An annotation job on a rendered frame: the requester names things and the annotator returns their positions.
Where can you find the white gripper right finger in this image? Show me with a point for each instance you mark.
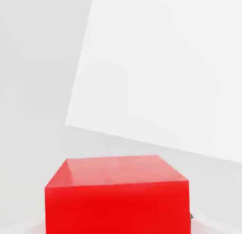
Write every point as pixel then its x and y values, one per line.
pixel 199 228

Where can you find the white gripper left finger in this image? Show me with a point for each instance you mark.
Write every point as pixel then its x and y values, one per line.
pixel 35 229

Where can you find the small red cube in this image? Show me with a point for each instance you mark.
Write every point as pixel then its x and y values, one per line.
pixel 117 205

